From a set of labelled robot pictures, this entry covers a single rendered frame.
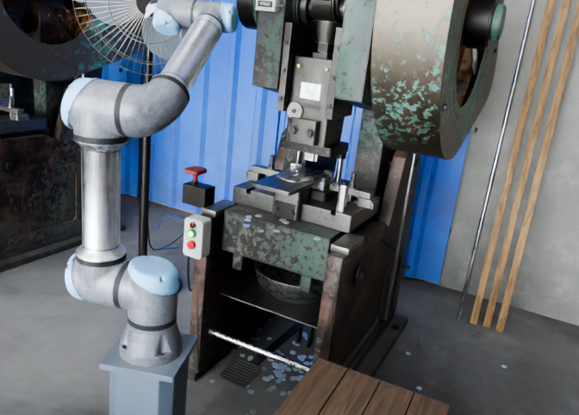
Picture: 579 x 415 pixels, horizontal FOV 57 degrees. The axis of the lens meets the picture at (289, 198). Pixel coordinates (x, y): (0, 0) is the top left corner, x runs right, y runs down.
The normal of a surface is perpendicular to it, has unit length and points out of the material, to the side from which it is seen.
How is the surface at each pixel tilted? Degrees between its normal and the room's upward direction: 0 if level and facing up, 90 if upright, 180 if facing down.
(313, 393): 0
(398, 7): 92
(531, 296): 90
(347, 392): 0
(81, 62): 90
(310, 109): 90
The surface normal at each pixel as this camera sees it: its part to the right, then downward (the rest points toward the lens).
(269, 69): -0.45, 0.21
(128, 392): -0.15, 0.27
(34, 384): 0.11, -0.95
